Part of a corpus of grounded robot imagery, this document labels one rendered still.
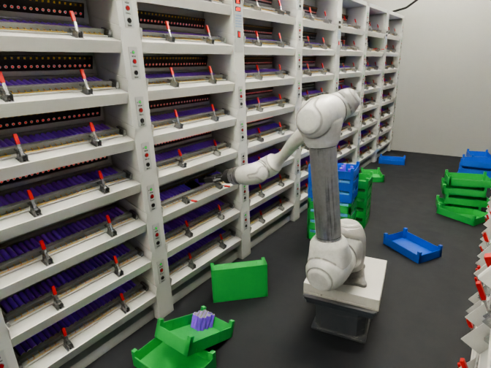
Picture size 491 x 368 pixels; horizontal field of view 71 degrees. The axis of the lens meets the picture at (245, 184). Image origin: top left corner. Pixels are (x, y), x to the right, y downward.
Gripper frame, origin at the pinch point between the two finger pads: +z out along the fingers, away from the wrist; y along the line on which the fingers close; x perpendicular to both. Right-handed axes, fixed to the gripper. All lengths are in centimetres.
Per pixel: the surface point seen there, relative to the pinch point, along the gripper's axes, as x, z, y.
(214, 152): -12.9, -5.3, -6.6
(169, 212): 8.8, -4.4, 32.3
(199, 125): -28.9, -12.8, 7.4
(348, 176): 22, -49, -77
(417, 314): 85, -93, -31
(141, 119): -36, -16, 42
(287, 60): -61, -12, -93
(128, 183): -11, -7, 51
